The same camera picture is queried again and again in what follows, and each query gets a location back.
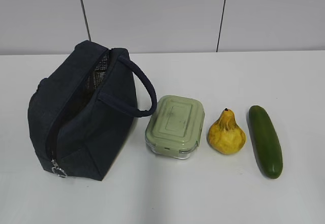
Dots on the yellow pear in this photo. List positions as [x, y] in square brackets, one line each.
[224, 135]

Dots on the green lidded glass container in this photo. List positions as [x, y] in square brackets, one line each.
[174, 130]

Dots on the green cucumber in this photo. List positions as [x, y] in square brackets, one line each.
[265, 141]

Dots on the navy fabric lunch bag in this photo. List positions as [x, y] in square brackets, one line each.
[80, 116]

